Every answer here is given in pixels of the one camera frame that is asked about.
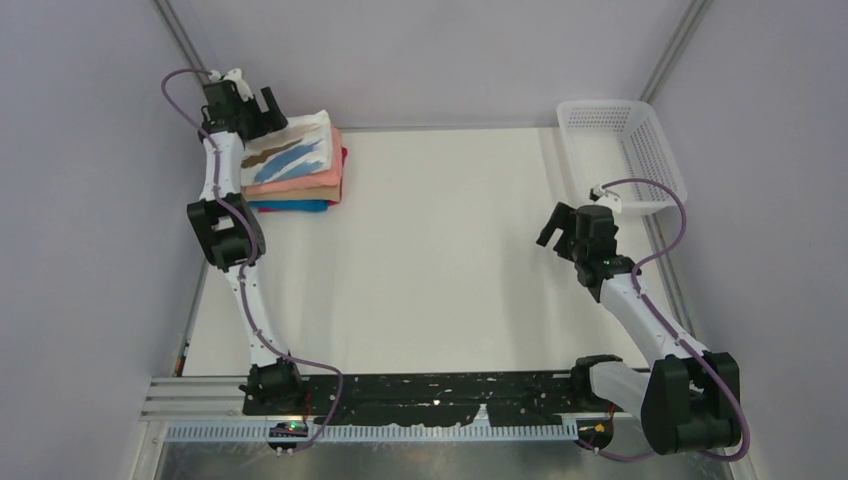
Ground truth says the left frame post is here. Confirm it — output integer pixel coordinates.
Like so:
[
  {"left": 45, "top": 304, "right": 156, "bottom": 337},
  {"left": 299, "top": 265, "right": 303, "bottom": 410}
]
[{"left": 152, "top": 0, "right": 241, "bottom": 143}]

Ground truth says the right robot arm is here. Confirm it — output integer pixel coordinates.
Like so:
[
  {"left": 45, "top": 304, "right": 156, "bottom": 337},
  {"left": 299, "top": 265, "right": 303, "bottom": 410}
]
[{"left": 536, "top": 202, "right": 746, "bottom": 455}]

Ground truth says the white plastic basket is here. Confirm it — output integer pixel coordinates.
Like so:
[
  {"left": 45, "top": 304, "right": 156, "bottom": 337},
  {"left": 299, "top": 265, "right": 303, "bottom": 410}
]
[{"left": 556, "top": 100, "right": 688, "bottom": 216}]

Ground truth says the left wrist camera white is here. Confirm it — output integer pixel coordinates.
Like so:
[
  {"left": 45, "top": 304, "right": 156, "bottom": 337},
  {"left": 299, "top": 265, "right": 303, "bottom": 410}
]
[{"left": 207, "top": 68, "right": 255, "bottom": 101}]

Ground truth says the right frame post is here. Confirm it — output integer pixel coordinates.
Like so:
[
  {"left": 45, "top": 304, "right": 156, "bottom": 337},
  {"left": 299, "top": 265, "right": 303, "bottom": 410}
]
[{"left": 639, "top": 0, "right": 714, "bottom": 104}]

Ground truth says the tan folded t shirt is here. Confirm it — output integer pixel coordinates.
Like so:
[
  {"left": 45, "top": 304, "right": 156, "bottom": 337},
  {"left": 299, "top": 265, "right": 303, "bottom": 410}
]
[{"left": 244, "top": 186, "right": 342, "bottom": 202}]

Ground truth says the blue folded t shirt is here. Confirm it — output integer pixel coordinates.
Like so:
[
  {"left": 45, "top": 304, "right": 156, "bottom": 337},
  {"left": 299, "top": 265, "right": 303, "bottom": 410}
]
[{"left": 249, "top": 200, "right": 330, "bottom": 212}]

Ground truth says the white t shirt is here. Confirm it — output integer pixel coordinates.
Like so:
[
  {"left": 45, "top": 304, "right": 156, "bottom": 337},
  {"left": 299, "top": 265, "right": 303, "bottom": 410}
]
[{"left": 241, "top": 110, "right": 334, "bottom": 188}]

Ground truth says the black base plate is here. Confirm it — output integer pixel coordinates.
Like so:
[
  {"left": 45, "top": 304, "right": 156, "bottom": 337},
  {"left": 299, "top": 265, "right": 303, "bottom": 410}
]
[{"left": 239, "top": 370, "right": 611, "bottom": 427}]

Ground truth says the frame post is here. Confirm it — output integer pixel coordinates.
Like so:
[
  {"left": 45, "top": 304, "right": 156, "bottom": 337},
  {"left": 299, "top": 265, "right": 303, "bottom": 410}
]
[
  {"left": 639, "top": 0, "right": 714, "bottom": 104},
  {"left": 152, "top": 0, "right": 241, "bottom": 143}
]

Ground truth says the aluminium frame rail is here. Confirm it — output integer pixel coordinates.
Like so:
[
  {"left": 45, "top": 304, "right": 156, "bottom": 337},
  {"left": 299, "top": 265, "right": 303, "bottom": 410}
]
[{"left": 141, "top": 377, "right": 613, "bottom": 449}]

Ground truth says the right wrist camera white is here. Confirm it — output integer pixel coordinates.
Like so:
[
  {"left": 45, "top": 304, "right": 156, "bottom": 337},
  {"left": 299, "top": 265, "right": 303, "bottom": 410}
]
[{"left": 589, "top": 184, "right": 623, "bottom": 214}]

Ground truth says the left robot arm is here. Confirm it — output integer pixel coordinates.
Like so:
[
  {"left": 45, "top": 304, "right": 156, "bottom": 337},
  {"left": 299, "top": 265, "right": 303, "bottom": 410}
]
[{"left": 187, "top": 77, "right": 307, "bottom": 415}]

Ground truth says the pink folded t shirt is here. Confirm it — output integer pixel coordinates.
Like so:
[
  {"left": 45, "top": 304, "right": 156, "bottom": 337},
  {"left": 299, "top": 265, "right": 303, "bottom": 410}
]
[{"left": 242, "top": 127, "right": 346, "bottom": 193}]

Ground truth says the red folded t shirt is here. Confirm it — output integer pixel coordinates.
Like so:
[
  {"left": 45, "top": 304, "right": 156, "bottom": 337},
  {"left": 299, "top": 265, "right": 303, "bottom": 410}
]
[{"left": 256, "top": 146, "right": 349, "bottom": 215}]

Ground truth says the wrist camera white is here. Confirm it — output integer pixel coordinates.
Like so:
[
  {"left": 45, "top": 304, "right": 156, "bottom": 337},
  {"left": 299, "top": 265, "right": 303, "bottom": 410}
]
[
  {"left": 589, "top": 184, "right": 623, "bottom": 214},
  {"left": 207, "top": 68, "right": 255, "bottom": 101}
]

